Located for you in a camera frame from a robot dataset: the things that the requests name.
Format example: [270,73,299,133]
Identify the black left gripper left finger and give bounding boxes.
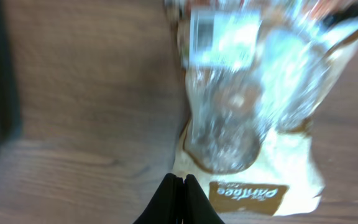
[134,173,184,224]

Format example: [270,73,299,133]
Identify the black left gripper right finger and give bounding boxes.
[183,174,225,224]

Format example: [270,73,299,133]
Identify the beige brown snack bag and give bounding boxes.
[164,0,358,216]

